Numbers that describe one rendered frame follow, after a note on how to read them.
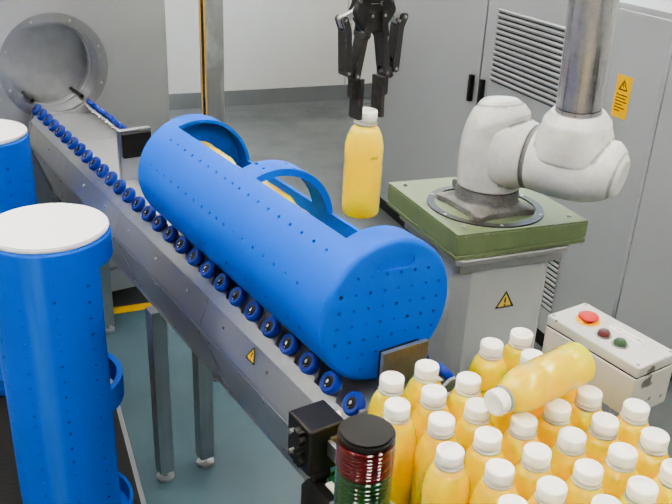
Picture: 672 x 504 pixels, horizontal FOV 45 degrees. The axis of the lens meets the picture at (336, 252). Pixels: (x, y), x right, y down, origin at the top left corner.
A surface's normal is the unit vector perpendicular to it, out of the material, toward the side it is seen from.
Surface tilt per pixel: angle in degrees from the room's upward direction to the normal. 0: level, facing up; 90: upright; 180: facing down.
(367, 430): 0
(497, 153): 86
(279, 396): 71
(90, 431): 90
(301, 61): 90
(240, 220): 59
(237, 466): 0
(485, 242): 90
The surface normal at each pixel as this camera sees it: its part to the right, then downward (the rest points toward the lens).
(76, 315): 0.59, 0.36
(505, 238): 0.37, 0.41
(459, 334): -0.39, 0.37
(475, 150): -0.63, 0.26
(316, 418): 0.04, -0.90
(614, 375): -0.84, 0.20
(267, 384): -0.78, -0.11
